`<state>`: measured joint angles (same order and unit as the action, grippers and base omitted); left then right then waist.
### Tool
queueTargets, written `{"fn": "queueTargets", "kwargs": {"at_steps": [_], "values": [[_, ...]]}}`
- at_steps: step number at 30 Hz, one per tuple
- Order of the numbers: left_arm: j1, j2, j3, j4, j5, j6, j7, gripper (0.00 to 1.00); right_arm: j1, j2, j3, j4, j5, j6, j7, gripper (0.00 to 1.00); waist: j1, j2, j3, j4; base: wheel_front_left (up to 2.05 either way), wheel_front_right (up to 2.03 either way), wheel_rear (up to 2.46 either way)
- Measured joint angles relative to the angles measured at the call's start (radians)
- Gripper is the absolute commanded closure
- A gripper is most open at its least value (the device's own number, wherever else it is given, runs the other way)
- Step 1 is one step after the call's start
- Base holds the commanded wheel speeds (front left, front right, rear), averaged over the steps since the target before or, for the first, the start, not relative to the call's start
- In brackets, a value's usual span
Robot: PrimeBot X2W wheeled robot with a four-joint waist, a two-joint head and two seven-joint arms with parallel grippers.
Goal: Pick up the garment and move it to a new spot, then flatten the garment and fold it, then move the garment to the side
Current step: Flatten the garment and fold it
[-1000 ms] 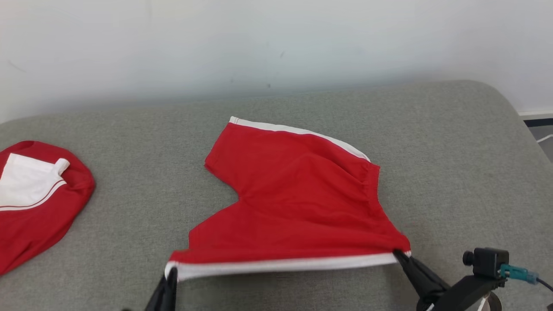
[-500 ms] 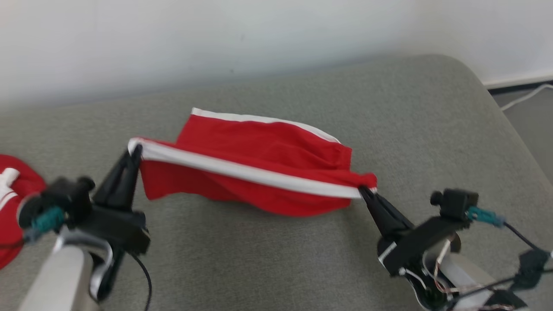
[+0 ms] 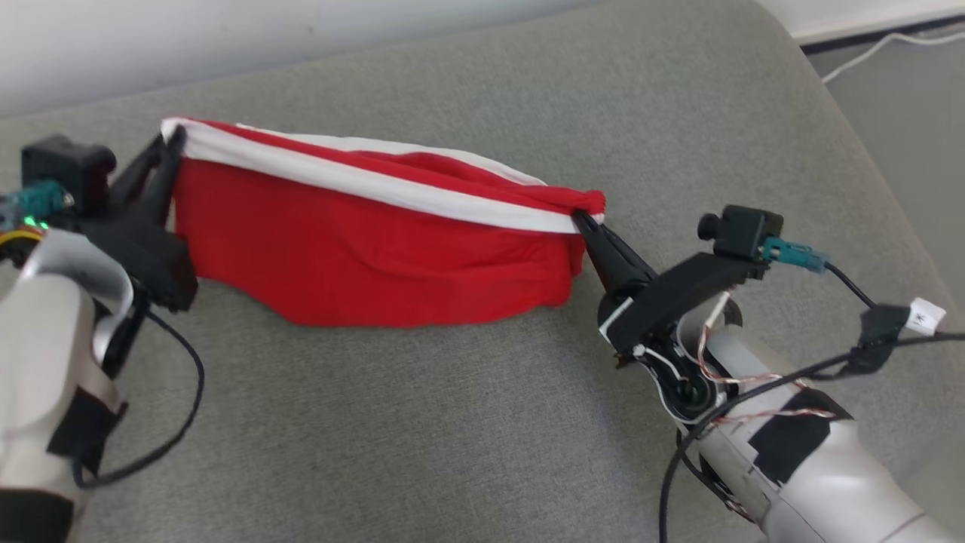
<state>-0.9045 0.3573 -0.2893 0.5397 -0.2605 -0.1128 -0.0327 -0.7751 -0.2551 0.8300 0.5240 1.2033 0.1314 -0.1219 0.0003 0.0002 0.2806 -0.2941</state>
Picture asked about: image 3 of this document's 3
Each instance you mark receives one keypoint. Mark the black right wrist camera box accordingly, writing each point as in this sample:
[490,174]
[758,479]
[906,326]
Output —
[742,230]

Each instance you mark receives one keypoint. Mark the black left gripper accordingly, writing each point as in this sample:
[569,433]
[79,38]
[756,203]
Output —
[151,260]

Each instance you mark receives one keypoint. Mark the teal camera plug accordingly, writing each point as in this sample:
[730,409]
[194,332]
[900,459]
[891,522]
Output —
[795,253]
[38,200]

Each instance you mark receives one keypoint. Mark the teal right camera plug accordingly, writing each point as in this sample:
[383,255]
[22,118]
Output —
[795,253]

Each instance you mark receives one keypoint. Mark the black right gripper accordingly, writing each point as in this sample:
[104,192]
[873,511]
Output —
[671,298]

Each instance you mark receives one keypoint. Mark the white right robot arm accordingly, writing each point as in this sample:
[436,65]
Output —
[829,467]

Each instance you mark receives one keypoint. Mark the black skirting strip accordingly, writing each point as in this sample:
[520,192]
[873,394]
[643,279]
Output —
[852,41]

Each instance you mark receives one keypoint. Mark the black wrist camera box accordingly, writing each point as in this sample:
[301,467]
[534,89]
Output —
[742,230]
[68,170]

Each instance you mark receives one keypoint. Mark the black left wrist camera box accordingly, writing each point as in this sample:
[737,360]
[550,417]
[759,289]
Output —
[68,170]

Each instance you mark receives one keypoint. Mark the teal left camera plug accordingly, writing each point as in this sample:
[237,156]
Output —
[38,200]

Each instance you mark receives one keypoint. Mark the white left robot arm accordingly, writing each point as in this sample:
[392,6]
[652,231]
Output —
[38,339]

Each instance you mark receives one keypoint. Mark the red shorts white waistband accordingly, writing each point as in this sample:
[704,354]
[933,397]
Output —
[362,256]

